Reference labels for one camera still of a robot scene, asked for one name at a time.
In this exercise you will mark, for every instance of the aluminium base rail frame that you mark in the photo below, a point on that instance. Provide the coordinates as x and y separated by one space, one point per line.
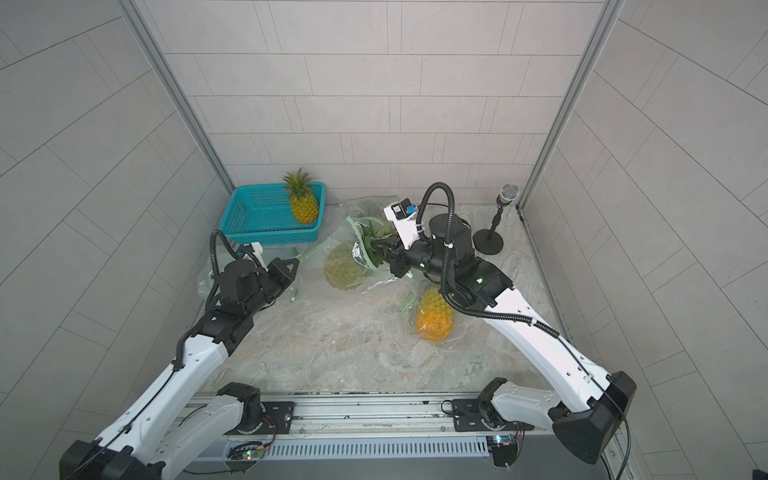
357 426

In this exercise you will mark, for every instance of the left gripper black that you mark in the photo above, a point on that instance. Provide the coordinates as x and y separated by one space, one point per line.
276 268

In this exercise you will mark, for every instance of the teal plastic basket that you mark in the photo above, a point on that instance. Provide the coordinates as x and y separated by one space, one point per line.
262 213

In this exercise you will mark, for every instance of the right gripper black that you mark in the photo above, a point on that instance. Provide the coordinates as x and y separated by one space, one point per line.
402 258

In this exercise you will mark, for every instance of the pineapple yellow orange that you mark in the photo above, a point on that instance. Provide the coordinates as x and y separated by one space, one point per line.
303 203

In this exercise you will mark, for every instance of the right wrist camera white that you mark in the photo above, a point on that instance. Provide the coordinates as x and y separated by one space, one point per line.
403 215

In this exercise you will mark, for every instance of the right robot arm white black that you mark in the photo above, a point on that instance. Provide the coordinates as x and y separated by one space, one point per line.
585 405

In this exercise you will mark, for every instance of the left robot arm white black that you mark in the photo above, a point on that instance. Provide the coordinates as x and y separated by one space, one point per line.
174 384

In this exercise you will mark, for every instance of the black microphone stand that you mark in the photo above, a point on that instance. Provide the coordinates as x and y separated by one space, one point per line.
489 241

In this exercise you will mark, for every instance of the clear zip-top bag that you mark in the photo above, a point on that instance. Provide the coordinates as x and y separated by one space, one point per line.
204 274
362 211
311 284
408 309

